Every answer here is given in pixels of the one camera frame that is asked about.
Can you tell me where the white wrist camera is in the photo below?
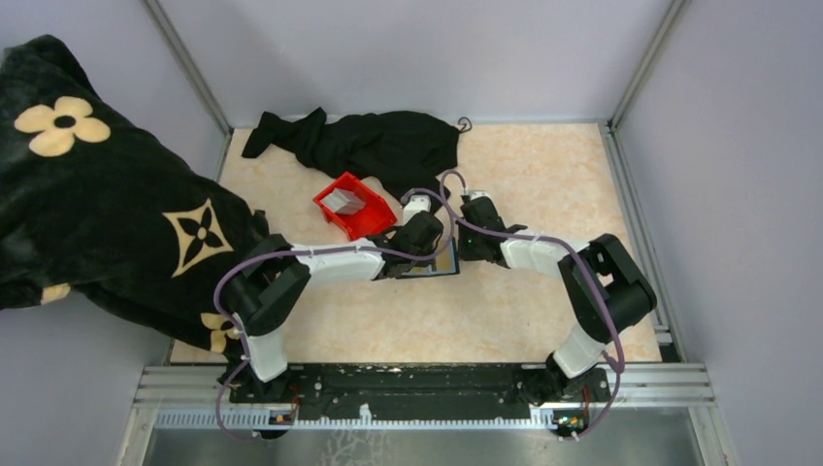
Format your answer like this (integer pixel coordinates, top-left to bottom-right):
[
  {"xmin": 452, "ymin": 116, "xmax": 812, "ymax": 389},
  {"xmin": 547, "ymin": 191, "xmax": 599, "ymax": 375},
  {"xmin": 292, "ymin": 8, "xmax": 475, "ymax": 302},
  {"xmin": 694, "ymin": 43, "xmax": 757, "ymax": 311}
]
[
  {"xmin": 402, "ymin": 194, "xmax": 431, "ymax": 225},
  {"xmin": 463, "ymin": 189, "xmax": 491, "ymax": 203}
]

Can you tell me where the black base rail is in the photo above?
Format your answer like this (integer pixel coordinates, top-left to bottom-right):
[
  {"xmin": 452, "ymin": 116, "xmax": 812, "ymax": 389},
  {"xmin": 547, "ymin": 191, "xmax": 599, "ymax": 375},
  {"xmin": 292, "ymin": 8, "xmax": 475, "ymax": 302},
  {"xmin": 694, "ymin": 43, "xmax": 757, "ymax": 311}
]
[{"xmin": 229, "ymin": 363, "xmax": 610, "ymax": 421}]

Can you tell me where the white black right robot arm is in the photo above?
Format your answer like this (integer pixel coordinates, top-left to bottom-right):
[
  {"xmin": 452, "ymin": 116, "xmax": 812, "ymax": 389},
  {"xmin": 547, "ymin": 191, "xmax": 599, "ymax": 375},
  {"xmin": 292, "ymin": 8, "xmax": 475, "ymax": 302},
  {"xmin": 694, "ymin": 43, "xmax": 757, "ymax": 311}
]
[{"xmin": 458, "ymin": 191, "xmax": 657, "ymax": 400}]

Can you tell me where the red plastic bin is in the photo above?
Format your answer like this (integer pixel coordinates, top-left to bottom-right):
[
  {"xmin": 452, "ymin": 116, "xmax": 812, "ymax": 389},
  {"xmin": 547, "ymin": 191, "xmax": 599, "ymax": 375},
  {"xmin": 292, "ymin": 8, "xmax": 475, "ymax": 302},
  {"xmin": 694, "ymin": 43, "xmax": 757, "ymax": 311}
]
[{"xmin": 313, "ymin": 172, "xmax": 397, "ymax": 241}]

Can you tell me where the black floral blanket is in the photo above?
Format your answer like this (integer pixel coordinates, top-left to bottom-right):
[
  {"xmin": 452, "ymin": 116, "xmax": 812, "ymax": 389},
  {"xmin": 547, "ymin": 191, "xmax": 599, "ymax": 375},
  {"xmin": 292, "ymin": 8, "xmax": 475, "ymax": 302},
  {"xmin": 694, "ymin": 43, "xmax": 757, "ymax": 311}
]
[{"xmin": 1, "ymin": 35, "xmax": 268, "ymax": 355}]

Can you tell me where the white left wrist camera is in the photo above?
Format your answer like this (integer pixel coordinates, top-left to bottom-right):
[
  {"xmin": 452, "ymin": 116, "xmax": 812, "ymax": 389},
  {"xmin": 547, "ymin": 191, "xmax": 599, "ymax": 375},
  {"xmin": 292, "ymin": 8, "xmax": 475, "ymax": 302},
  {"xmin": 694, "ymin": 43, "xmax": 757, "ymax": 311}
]
[{"xmin": 402, "ymin": 194, "xmax": 431, "ymax": 225}]

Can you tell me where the black cloth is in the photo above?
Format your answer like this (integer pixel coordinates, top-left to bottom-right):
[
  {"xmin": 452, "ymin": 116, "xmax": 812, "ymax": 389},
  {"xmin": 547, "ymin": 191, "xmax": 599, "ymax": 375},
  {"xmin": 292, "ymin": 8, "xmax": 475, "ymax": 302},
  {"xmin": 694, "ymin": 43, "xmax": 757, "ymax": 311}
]
[{"xmin": 242, "ymin": 108, "xmax": 471, "ymax": 200}]

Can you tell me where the stack of silver cards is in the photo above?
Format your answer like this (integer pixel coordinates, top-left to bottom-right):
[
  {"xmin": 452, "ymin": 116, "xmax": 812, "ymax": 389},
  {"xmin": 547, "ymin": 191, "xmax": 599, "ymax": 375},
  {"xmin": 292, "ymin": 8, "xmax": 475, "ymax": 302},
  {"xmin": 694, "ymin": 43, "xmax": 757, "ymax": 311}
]
[{"xmin": 320, "ymin": 188, "xmax": 366, "ymax": 216}]

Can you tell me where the black leather card holder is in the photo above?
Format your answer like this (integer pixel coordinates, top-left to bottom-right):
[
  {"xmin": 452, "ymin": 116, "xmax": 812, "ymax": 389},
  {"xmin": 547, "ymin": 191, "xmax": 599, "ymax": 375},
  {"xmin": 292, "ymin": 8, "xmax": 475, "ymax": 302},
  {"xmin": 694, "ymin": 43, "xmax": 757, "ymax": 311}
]
[{"xmin": 399, "ymin": 239, "xmax": 460, "ymax": 280}]

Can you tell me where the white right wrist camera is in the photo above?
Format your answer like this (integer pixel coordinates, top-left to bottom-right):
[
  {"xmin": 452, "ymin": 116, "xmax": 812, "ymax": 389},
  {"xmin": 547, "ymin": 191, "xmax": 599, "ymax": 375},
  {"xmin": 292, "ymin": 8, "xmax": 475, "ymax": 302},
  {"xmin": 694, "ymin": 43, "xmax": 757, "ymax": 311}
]
[{"xmin": 463, "ymin": 189, "xmax": 491, "ymax": 203}]

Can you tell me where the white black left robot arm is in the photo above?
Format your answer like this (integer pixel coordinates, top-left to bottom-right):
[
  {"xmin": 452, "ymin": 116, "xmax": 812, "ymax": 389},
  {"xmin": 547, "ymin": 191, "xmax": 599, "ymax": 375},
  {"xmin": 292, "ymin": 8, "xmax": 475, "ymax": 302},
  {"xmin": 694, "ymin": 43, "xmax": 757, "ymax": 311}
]
[{"xmin": 213, "ymin": 212, "xmax": 444, "ymax": 402}]

